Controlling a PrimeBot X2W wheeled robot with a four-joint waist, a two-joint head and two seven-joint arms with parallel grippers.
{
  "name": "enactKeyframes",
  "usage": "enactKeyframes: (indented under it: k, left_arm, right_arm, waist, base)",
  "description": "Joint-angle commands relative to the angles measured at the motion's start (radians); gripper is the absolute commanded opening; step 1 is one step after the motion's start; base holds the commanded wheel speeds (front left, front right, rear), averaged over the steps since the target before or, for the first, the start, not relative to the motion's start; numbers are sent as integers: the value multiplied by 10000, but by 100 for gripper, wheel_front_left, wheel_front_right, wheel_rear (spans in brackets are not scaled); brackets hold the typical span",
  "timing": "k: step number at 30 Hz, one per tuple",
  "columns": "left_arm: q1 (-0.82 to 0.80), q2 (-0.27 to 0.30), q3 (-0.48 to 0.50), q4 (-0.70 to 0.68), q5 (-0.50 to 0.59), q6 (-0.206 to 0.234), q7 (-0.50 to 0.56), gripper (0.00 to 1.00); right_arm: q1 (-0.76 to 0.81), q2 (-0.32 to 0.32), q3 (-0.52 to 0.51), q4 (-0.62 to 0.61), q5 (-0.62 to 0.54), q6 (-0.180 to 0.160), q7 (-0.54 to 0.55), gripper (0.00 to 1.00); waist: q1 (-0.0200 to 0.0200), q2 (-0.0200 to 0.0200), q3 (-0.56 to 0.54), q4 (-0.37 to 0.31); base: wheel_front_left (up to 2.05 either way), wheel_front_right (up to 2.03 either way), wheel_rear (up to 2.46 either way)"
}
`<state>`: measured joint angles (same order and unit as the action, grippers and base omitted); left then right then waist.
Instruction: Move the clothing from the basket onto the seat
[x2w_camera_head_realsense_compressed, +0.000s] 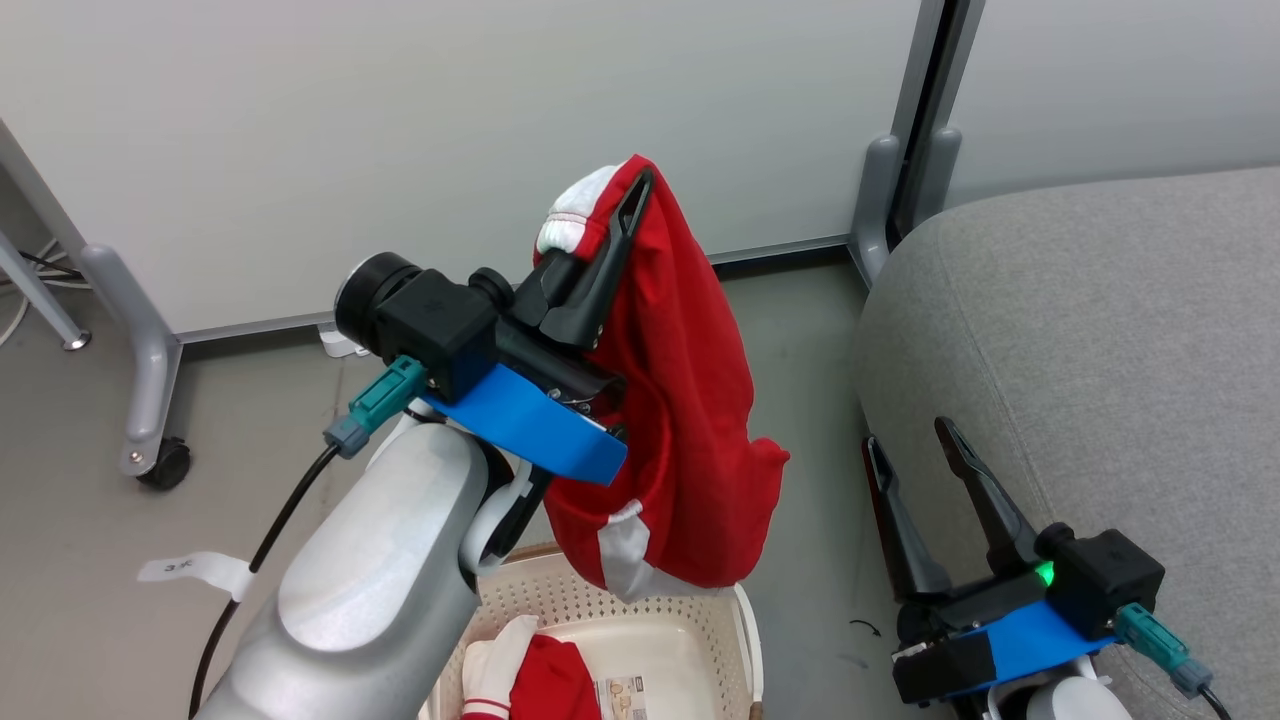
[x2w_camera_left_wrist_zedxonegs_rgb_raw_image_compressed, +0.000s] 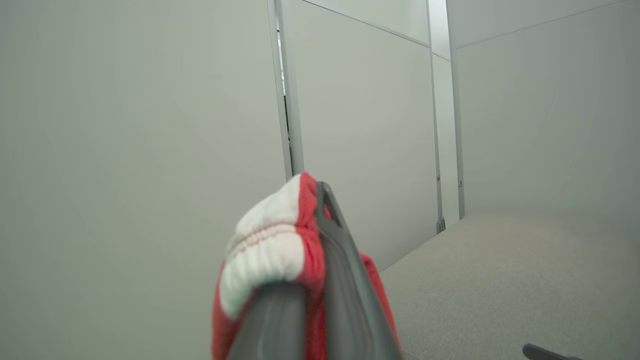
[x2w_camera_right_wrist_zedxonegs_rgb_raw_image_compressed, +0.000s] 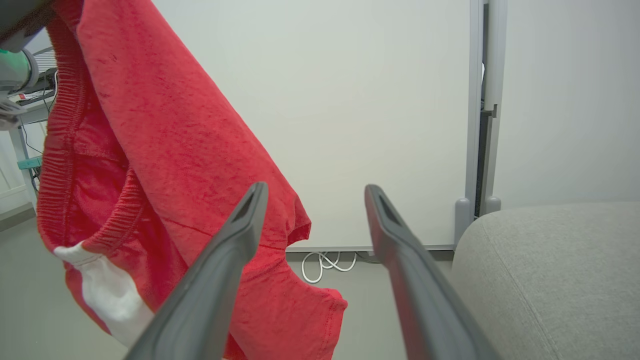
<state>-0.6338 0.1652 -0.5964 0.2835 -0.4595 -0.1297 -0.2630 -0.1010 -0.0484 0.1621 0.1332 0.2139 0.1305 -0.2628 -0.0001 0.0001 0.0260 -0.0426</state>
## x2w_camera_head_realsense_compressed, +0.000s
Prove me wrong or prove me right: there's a left gripper body blue tape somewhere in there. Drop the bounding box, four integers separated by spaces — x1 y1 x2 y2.
420 298 631 487

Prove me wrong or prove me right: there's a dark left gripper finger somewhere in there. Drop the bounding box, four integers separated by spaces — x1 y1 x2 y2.
540 168 655 351
512 250 587 327

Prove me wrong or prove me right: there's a cream perforated laundry basket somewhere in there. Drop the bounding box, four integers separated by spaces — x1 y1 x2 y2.
420 545 766 720

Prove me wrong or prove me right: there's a grey metal table leg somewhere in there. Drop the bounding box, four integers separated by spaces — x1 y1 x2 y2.
0 230 91 351

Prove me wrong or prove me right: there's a wide white partition panel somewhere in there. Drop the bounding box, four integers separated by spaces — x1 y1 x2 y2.
0 0 946 346

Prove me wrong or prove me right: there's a short grey partition foot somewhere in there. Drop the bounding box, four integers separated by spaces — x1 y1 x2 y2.
848 133 903 288
915 125 963 238

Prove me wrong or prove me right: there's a long grey partition foot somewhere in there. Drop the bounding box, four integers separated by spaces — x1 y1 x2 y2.
80 243 186 479

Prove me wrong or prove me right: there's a right gripper body blue tape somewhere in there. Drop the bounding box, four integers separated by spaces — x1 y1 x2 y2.
890 568 1118 707

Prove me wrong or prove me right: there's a printed basket label sticker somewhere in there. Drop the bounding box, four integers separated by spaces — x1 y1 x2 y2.
595 675 649 720

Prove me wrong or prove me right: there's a black floor cable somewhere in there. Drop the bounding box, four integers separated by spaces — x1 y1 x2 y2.
18 250 83 283

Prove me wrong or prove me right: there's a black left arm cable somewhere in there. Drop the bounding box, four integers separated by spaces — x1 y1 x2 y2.
188 443 341 720

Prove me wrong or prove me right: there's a teal camera connector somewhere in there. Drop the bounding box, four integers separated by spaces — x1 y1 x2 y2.
323 355 429 459
1113 603 1214 698

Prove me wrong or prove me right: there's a red and white garment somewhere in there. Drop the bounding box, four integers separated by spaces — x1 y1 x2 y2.
533 155 791 604

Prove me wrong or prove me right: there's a white paper cable tag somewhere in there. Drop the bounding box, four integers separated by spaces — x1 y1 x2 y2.
138 550 256 603

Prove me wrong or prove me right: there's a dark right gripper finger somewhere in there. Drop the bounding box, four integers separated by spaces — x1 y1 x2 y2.
934 417 1043 579
862 435 954 605

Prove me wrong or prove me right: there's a narrow white partition panel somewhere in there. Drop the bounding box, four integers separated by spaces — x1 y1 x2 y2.
945 0 1280 211

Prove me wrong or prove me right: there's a black caster wheel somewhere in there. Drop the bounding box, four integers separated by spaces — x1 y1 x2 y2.
137 437 193 491

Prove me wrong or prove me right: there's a grey fabric sofa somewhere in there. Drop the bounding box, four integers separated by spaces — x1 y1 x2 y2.
855 165 1280 720

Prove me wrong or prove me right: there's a teal left camera connector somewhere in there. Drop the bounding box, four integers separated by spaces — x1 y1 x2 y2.
323 355 429 459

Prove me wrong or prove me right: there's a white floor cable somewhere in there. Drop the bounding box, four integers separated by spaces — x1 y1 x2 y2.
0 240 86 346

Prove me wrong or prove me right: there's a teal right camera connector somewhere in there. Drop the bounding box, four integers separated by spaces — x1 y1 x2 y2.
1113 603 1214 698

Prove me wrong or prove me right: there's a red garment white striped sleeve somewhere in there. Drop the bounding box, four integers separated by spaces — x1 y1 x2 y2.
460 615 603 720

